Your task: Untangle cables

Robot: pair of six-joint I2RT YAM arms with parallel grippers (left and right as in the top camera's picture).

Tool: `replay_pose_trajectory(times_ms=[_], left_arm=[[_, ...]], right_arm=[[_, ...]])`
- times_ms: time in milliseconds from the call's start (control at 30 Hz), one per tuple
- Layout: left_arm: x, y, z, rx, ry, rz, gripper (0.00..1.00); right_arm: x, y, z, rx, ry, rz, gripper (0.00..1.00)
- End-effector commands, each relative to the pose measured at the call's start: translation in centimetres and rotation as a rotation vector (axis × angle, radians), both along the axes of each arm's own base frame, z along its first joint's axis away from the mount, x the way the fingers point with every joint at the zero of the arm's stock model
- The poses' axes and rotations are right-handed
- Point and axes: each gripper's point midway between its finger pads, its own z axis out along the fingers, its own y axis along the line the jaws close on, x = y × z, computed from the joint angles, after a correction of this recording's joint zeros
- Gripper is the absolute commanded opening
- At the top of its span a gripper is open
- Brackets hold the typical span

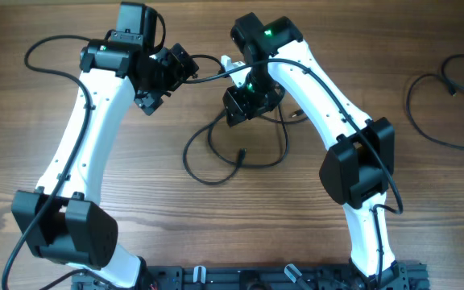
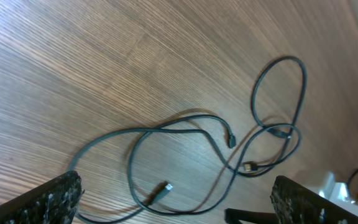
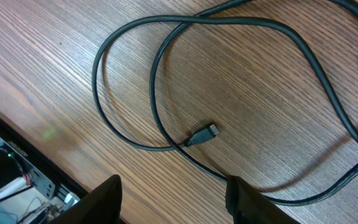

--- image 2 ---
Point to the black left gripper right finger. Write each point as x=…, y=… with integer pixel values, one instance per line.
x=294, y=203

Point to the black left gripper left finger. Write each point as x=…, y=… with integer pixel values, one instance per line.
x=55, y=201

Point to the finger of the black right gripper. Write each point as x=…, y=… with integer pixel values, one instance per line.
x=234, y=216

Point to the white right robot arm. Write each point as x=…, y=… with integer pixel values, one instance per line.
x=325, y=182

